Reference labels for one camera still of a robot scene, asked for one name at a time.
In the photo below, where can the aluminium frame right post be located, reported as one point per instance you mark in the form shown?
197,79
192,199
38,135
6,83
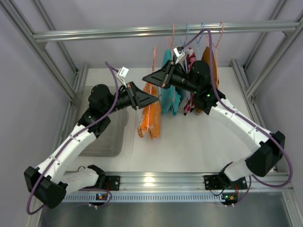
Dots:
269,50

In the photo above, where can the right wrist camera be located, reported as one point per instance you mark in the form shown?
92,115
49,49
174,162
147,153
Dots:
179,53

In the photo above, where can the aluminium hanging rail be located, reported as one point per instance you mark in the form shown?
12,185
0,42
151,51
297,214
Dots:
155,31

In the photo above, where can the aluminium frame post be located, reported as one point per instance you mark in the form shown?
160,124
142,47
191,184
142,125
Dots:
269,50
19,21

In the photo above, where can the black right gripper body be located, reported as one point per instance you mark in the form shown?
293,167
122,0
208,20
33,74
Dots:
168,74

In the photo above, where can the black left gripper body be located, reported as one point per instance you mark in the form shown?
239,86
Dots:
133,96

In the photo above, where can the clear plastic bin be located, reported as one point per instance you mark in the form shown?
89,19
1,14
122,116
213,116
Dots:
109,143

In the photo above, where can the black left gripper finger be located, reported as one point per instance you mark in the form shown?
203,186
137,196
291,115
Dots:
146,102
139,94

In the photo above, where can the pink hanger under teal trousers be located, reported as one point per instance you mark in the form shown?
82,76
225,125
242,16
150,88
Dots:
171,42

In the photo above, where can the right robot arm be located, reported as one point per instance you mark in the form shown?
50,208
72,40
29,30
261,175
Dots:
266,147

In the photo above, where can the slotted cable duct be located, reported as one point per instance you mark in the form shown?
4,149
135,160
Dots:
83,197

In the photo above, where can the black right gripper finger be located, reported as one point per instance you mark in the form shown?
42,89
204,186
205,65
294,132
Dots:
157,83
159,75

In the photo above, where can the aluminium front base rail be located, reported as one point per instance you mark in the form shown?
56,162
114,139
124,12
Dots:
131,182

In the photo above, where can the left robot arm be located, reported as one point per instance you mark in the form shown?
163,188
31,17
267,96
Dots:
49,182

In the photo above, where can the pink hanger under mustard trousers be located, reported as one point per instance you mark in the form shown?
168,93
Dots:
217,45

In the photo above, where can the aluminium frame left post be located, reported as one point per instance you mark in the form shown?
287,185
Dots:
19,21

